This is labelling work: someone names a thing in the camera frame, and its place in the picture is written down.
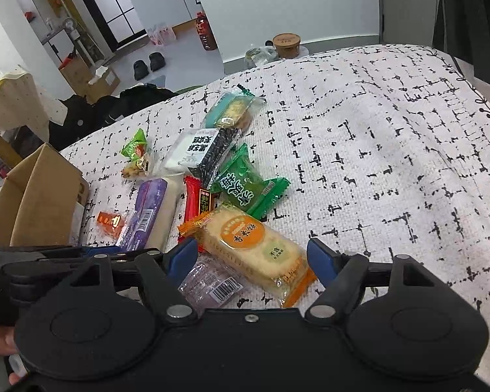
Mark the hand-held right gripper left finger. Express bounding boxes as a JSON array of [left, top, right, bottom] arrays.
[[63, 237, 199, 321]]

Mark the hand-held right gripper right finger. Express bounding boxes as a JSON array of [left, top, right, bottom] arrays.
[[304, 237, 447, 324]]

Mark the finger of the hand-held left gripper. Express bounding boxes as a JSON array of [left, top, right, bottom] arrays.
[[41, 245, 165, 264]]

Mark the small orange candy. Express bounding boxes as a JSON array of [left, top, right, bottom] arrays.
[[95, 210, 128, 238]]

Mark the clear purple barcode snack packet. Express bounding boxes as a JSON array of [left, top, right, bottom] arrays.
[[177, 254, 251, 310]]

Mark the long purple snack packet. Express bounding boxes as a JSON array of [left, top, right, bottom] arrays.
[[113, 177, 185, 254]]

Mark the red candy packet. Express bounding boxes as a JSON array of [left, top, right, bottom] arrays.
[[183, 175, 220, 230]]

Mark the orange rice cracker packet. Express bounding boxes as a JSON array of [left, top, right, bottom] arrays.
[[177, 203, 318, 309]]

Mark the green snack packet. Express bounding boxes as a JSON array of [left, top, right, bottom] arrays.
[[209, 144, 291, 218]]

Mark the black and white snack packet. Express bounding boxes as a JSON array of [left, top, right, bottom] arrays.
[[158, 127, 244, 187]]

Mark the small green nut packet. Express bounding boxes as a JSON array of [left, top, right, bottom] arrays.
[[120, 128, 155, 181]]

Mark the white black-patterned blanket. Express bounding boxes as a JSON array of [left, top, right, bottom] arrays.
[[58, 43, 490, 392]]

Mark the black clothes pile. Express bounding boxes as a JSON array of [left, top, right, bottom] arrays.
[[48, 83, 178, 153]]

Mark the teal biscuit packet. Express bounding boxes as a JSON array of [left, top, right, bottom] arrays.
[[201, 84, 267, 132]]

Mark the cardboard box with tissue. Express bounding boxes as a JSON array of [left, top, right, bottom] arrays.
[[59, 54, 122, 104]]

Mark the cream dotted cloth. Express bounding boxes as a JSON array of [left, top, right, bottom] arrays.
[[0, 67, 69, 141]]

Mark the clear plastic bag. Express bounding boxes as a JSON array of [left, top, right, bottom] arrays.
[[245, 42, 279, 67]]

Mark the brown round tub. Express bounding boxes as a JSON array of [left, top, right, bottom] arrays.
[[272, 33, 302, 59]]

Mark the pink bottle pack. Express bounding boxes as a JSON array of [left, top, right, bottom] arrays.
[[146, 22, 177, 46]]

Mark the dark red bottle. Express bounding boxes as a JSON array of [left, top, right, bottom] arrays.
[[194, 11, 219, 52]]

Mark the white fan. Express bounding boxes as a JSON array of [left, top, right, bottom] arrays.
[[60, 17, 82, 56]]

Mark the black-framed sliding door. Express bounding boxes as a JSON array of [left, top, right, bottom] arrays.
[[64, 0, 148, 52]]

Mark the white cabinet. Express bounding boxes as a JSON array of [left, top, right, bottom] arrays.
[[121, 0, 194, 35]]

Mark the dark hanging clothing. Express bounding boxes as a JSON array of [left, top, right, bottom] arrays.
[[416, 0, 490, 88]]

